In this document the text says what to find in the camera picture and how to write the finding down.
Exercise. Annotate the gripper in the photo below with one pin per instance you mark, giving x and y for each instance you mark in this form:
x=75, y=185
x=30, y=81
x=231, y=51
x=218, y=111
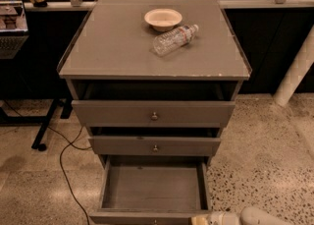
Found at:
x=218, y=219

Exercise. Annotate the grey bottom drawer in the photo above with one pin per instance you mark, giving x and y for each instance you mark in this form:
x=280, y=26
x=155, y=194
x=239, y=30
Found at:
x=153, y=190

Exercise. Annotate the grey drawer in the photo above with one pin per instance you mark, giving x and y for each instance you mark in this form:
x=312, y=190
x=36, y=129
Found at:
x=153, y=190
x=164, y=146
x=154, y=114

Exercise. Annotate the grey middle drawer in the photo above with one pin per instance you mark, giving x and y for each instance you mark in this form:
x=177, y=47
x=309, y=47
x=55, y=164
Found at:
x=164, y=146

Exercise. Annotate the grey drawer cabinet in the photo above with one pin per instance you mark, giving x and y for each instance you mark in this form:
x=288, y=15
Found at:
x=113, y=59

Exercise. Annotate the grey top drawer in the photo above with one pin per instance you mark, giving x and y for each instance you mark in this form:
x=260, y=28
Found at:
x=154, y=114

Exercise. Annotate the clear plastic water bottle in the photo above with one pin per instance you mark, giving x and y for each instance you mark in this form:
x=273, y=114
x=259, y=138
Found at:
x=172, y=40

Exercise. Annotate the white diagonal pillar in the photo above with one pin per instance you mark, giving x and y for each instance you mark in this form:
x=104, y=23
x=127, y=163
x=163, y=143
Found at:
x=301, y=64

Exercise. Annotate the white paper bowl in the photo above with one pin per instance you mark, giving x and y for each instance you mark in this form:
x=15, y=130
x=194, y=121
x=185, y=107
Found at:
x=163, y=19

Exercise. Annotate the open laptop computer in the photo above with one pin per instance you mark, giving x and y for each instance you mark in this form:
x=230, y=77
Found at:
x=13, y=28

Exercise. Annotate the black desk frame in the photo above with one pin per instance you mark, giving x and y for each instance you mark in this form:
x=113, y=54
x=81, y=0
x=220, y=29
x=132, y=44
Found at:
x=10, y=117

